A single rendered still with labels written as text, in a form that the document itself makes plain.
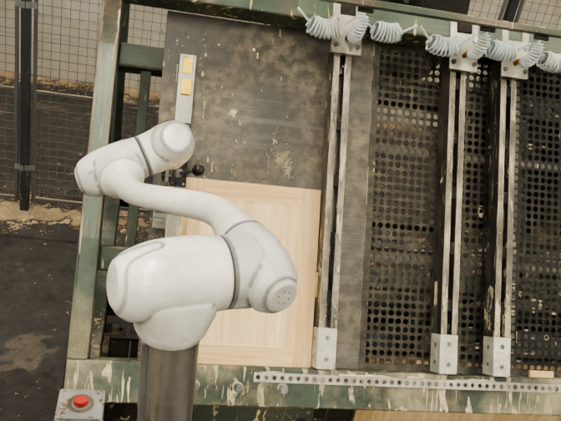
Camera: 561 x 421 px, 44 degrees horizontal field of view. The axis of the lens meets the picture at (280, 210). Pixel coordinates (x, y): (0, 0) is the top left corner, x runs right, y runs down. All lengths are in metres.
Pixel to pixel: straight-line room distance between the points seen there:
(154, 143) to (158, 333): 0.59
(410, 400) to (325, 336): 0.35
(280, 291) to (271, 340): 1.02
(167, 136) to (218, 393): 0.86
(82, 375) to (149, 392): 0.86
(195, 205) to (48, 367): 2.16
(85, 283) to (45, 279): 1.96
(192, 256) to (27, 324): 2.64
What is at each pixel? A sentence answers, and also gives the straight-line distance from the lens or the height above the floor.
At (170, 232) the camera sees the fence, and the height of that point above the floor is 1.22.
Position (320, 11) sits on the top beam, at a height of 1.87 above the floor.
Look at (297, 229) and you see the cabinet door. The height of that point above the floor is 1.25.
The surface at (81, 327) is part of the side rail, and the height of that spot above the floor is 0.98.
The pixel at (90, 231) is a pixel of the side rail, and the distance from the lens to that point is 2.10.
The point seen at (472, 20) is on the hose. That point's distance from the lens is 2.29.
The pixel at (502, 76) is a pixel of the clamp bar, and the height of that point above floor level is 1.76.
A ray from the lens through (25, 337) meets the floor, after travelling 3.64.
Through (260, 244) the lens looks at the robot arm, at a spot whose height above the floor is 1.68.
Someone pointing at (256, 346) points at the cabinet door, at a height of 0.94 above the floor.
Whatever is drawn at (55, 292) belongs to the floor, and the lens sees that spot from 3.94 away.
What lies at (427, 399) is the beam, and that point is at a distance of 2.33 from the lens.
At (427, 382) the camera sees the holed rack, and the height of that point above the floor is 0.89.
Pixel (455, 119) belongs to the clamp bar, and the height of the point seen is 1.61.
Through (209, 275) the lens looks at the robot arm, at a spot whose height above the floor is 1.66.
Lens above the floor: 2.28
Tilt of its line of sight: 27 degrees down
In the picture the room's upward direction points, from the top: 11 degrees clockwise
